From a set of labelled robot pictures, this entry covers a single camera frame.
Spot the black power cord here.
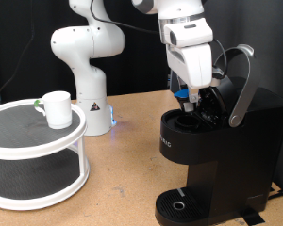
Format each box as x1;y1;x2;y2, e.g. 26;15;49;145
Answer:
267;187;283;202

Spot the white two-tier turntable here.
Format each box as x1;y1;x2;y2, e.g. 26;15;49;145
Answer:
0;98;91;211

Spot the dark grey partition panel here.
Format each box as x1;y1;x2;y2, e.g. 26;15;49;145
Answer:
170;0;283;199

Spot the black Keurig coffee machine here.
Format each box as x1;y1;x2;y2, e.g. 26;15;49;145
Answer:
154;76;283;226

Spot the white mug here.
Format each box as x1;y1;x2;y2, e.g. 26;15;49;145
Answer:
33;90;74;130

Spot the blue-lidded coffee pod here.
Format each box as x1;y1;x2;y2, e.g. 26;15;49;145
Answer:
174;89;195;113

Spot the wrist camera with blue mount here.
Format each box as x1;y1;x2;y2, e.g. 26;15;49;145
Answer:
210;64;223;88

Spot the black hanging cable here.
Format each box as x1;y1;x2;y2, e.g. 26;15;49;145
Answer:
0;0;36;105

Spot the black tape strip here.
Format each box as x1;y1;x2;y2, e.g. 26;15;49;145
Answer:
240;206;266;226

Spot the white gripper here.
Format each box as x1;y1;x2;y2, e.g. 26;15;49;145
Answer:
159;17;217;105

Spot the black grip liner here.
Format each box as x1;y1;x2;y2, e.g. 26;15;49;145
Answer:
0;149;81;201
0;103;82;149

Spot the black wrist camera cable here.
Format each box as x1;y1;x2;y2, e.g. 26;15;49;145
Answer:
90;0;228;81

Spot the silver Keurig lid handle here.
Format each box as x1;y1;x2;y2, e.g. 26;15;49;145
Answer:
214;43;262;128

